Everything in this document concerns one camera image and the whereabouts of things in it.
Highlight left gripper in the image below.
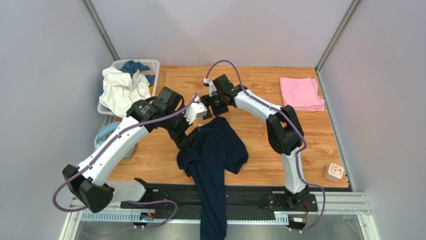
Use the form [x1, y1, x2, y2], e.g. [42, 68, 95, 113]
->
[161, 104, 201, 150]

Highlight navy blue t shirt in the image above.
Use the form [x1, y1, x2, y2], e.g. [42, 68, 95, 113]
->
[176, 116, 249, 240]

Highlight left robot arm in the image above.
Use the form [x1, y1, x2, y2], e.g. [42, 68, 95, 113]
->
[62, 87, 208, 213]

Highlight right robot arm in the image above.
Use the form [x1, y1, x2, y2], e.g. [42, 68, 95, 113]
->
[200, 74, 310, 205]

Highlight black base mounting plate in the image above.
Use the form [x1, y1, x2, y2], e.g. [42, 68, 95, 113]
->
[120, 183, 320, 223]

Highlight white laundry basket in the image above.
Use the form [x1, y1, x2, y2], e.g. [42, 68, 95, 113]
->
[97, 59, 160, 117]

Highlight light blue headphones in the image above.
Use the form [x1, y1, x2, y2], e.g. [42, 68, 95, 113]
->
[93, 121, 121, 150]

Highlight white t shirt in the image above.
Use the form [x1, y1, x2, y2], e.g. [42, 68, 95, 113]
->
[99, 66, 152, 118]

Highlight blue t shirt in basket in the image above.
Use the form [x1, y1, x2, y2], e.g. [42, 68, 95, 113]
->
[120, 60, 156, 87]

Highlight folded pink t shirt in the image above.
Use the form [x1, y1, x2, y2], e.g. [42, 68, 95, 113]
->
[279, 77, 325, 112]

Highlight pink cube power socket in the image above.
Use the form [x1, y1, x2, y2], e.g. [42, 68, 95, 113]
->
[323, 163, 345, 183]

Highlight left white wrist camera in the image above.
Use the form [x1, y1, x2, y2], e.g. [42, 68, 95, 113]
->
[184, 102, 208, 125]

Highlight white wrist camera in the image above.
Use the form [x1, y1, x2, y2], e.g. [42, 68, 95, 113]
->
[184, 102, 208, 125]
[203, 78, 217, 97]

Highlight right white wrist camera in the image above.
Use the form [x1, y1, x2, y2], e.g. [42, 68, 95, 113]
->
[203, 78, 217, 97]

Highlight aluminium front rail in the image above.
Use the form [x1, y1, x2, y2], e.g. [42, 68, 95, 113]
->
[60, 192, 379, 240]

